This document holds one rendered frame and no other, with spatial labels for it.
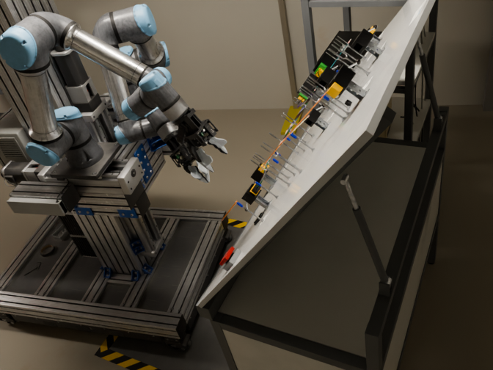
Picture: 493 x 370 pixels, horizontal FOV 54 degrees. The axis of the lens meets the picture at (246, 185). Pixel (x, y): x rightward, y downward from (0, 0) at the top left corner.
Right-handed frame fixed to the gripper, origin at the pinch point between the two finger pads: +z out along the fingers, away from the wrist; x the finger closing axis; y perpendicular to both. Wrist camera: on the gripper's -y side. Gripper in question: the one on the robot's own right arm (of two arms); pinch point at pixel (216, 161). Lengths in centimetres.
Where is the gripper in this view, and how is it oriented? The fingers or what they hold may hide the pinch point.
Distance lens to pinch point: 161.5
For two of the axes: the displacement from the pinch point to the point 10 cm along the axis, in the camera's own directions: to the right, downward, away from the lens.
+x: 4.9, -7.1, 5.0
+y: 6.2, -1.1, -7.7
